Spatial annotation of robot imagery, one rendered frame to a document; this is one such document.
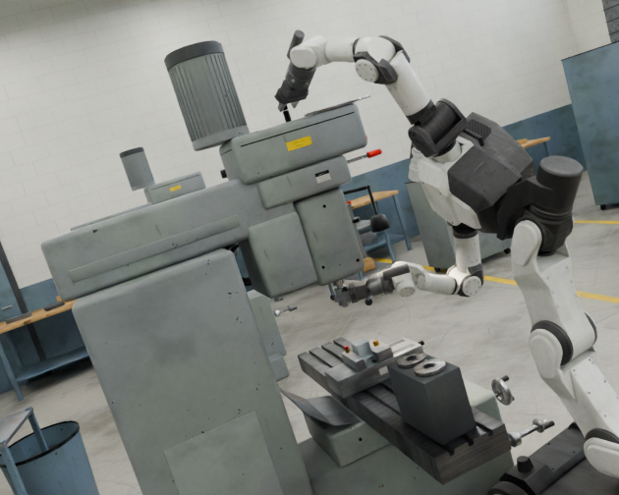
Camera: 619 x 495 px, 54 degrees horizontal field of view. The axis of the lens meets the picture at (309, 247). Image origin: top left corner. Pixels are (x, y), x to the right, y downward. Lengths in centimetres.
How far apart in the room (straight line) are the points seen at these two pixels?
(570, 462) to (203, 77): 171
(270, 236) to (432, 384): 73
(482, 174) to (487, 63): 881
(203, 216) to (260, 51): 724
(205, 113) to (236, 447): 107
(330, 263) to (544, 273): 71
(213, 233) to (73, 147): 672
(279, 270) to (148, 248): 43
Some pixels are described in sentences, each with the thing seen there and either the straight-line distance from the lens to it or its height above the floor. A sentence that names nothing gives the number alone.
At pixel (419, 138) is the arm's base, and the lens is 189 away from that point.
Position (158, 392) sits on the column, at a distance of 192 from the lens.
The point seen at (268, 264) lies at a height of 146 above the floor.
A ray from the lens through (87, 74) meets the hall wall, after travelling 877.
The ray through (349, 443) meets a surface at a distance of 220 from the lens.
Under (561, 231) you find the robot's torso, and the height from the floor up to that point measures 135.
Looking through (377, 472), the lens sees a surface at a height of 63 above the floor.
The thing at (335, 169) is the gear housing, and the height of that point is 169.
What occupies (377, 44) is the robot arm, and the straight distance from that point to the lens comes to 183.
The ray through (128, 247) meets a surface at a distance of 197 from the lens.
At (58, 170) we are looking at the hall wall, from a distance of 861.
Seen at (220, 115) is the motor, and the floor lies 197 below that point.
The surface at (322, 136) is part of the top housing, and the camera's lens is 208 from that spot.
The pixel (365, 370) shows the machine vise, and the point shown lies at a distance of 222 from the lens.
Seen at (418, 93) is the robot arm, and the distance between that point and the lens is 184.
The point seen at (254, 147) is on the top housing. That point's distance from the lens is 201.
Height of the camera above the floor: 178
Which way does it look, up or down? 9 degrees down
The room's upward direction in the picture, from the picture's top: 17 degrees counter-clockwise
